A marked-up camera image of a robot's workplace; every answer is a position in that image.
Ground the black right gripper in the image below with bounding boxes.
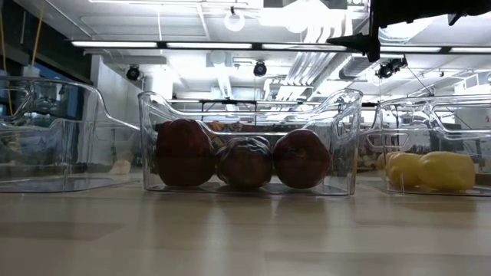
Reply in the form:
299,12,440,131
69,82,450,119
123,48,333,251
326,0,452,63

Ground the orange-yellow lemon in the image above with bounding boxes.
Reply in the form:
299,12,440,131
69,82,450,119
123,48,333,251
375,153,391,172

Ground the dark red apple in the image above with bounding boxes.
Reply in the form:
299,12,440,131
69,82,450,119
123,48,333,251
216,136,274,189
155,118,216,188
272,128,332,190

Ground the yellow lemon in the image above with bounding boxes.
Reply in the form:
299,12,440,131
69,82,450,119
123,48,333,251
387,152,423,189
417,150,477,192

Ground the white garlic bulb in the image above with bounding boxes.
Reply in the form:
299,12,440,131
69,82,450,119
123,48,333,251
110,159,133,176

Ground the clear plastic bin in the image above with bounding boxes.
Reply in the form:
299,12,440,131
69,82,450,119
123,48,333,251
0,75,141,194
360,94,491,198
137,88,364,197

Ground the long ceiling light bar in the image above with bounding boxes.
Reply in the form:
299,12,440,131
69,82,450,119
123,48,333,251
71,39,491,55

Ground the black ceiling camera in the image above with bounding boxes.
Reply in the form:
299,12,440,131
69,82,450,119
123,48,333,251
252,60,269,78
375,56,409,80
125,64,141,82

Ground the round ceiling light ring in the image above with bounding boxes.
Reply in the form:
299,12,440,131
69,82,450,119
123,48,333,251
223,10,247,33

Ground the yellow cord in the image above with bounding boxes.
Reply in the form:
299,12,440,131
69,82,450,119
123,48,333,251
30,0,47,68
0,11,15,117

